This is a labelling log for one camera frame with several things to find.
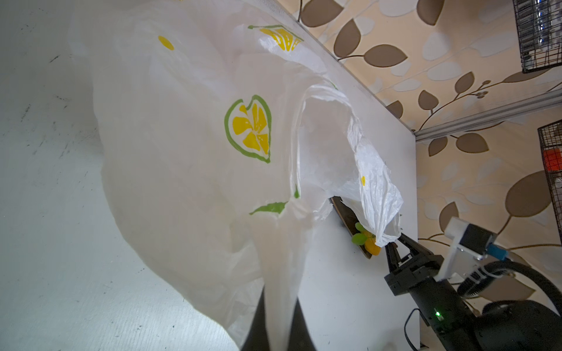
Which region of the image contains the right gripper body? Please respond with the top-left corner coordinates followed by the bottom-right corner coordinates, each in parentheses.
top-left (384, 254), bottom-right (448, 296)

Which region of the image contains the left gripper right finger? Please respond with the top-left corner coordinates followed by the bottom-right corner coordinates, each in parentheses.
top-left (288, 300), bottom-right (316, 351)

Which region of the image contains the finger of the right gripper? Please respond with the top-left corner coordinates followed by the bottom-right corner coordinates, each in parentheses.
top-left (398, 233), bottom-right (433, 260)
top-left (385, 243), bottom-right (401, 273)

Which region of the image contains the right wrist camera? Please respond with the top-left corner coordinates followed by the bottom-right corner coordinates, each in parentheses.
top-left (434, 217), bottom-right (508, 282)

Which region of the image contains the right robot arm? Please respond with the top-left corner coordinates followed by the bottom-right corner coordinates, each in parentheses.
top-left (385, 235), bottom-right (561, 350)

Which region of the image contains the black square tray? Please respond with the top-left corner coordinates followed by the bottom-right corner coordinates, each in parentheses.
top-left (330, 196), bottom-right (373, 259)

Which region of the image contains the white plastic bag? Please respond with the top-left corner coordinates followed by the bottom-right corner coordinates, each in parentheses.
top-left (76, 1), bottom-right (403, 350)

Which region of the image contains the yellow fake lemon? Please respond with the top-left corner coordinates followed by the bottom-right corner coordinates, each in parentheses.
top-left (352, 222), bottom-right (381, 256)

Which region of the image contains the back wire basket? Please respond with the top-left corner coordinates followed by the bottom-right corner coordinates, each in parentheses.
top-left (512, 0), bottom-right (561, 73)

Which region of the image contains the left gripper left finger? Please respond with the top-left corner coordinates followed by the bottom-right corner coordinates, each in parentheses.
top-left (241, 290), bottom-right (270, 351)

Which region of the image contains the right wire basket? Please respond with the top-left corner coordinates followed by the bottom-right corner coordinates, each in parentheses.
top-left (537, 120), bottom-right (562, 236)

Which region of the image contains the wire basket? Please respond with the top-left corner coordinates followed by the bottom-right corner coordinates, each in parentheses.
top-left (512, 0), bottom-right (561, 73)
top-left (537, 120), bottom-right (562, 236)

